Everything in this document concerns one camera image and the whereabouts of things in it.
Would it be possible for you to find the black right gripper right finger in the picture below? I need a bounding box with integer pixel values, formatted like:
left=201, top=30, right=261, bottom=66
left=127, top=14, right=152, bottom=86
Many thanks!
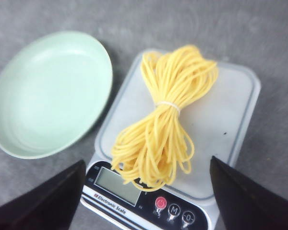
left=210, top=156, right=288, bottom=230

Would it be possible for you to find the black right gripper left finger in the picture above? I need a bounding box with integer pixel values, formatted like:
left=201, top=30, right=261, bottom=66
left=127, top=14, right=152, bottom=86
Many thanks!
left=0, top=160, right=86, bottom=230

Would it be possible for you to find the yellow vermicelli bundle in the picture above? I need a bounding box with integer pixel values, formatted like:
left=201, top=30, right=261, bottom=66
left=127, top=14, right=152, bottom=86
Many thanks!
left=111, top=45, right=218, bottom=192

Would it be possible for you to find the light green plate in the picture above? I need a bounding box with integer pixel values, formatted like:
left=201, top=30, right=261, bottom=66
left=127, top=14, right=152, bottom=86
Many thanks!
left=0, top=31, right=113, bottom=159

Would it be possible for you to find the silver electronic kitchen scale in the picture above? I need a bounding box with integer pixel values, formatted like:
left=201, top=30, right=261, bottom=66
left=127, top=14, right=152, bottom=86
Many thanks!
left=81, top=55, right=261, bottom=230

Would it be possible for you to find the dark grey table mat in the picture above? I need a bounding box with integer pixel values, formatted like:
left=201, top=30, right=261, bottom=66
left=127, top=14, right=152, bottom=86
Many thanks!
left=0, top=0, right=288, bottom=200

